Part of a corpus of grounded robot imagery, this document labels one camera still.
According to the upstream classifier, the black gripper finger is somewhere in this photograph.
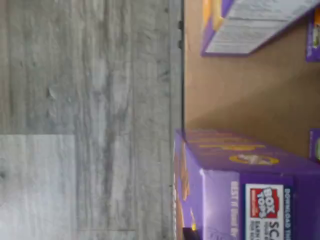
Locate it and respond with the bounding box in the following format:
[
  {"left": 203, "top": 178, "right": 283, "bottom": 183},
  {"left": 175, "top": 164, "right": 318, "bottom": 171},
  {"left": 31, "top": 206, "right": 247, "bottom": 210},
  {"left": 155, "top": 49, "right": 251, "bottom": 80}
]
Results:
[{"left": 182, "top": 226, "right": 201, "bottom": 240}]

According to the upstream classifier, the purple box brown patch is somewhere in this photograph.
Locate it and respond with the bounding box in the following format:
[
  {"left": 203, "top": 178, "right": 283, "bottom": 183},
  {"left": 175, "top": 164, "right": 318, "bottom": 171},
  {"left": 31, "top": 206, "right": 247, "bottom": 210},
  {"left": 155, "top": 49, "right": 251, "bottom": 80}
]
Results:
[
  {"left": 308, "top": 128, "right": 320, "bottom": 161},
  {"left": 173, "top": 128, "right": 320, "bottom": 240}
]

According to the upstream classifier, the wooden shelf board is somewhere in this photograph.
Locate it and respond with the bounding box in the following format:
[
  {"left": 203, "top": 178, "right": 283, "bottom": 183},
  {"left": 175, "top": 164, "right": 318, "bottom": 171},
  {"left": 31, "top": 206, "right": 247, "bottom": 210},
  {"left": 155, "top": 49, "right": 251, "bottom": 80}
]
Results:
[{"left": 181, "top": 0, "right": 320, "bottom": 161}]

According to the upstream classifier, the purple box orange patch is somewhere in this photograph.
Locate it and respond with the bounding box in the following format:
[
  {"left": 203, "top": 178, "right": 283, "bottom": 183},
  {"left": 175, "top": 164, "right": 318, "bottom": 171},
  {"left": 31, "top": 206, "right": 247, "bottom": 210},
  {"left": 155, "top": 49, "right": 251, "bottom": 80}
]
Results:
[
  {"left": 305, "top": 8, "right": 320, "bottom": 63},
  {"left": 200, "top": 0, "right": 320, "bottom": 57}
]

